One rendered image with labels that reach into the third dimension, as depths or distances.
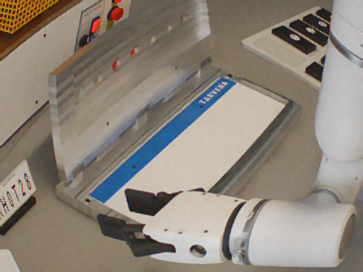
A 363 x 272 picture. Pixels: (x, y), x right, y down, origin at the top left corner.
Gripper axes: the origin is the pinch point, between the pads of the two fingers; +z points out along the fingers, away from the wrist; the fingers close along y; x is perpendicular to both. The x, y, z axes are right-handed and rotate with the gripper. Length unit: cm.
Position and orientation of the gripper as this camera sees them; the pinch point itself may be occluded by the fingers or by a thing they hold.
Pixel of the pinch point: (125, 214)
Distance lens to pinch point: 111.9
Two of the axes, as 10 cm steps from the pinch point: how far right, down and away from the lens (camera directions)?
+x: -1.5, -8.9, -4.4
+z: -8.6, -1.0, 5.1
